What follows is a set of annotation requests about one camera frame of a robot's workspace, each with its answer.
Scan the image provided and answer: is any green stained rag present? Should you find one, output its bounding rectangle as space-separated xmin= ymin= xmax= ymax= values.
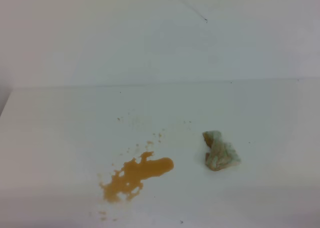
xmin=202 ymin=130 xmax=241 ymax=171

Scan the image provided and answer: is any brown coffee stain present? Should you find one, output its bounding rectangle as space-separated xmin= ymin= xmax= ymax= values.
xmin=99 ymin=151 xmax=174 ymax=203

